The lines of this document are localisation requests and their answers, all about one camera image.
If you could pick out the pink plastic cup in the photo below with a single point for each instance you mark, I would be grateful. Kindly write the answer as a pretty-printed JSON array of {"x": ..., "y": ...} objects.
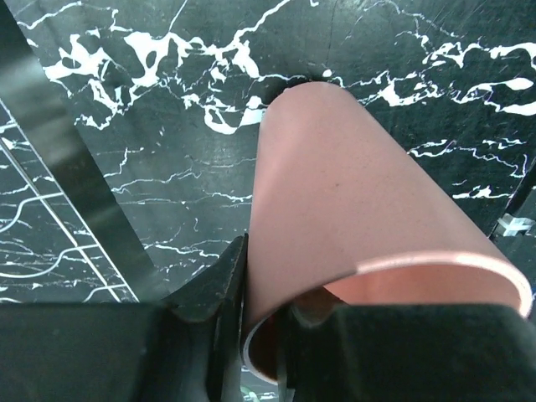
[{"x": 339, "y": 206}]

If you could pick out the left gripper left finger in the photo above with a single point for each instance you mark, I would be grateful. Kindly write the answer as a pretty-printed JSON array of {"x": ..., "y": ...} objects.
[{"x": 185, "y": 347}]

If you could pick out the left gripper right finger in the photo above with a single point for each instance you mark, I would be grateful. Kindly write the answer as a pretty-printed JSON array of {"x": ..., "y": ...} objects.
[{"x": 406, "y": 353}]

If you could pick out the metal two-tier dish rack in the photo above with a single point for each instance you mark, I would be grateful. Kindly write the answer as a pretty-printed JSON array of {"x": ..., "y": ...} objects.
[{"x": 43, "y": 121}]

